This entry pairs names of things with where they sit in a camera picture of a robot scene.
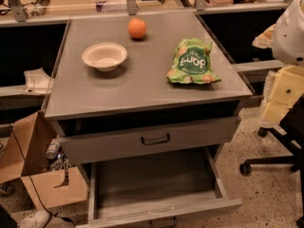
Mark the foam gripper body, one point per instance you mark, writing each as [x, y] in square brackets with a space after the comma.
[290, 37]

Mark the grey drawer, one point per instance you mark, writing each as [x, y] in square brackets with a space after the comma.
[156, 191]
[135, 142]

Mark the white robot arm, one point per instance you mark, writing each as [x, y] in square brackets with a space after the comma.
[292, 17]

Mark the grey drawer cabinet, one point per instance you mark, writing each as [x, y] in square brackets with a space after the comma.
[137, 94]

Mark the grey top drawer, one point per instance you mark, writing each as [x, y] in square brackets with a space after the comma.
[135, 142]

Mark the black office chair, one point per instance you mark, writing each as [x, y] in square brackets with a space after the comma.
[292, 140]

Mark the green chip bag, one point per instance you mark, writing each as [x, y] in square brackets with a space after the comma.
[192, 63]

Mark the orange fruit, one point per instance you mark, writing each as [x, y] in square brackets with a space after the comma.
[136, 28]

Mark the white paper bowl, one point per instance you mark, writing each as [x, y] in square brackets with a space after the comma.
[104, 56]

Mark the clear plastic bottle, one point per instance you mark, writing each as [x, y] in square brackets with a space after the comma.
[53, 149]

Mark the white curved plastic part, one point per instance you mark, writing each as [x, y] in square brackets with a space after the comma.
[37, 82]

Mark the brown cardboard box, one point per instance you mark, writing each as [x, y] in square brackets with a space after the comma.
[25, 158]

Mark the white shoe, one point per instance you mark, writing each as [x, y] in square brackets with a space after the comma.
[38, 219]

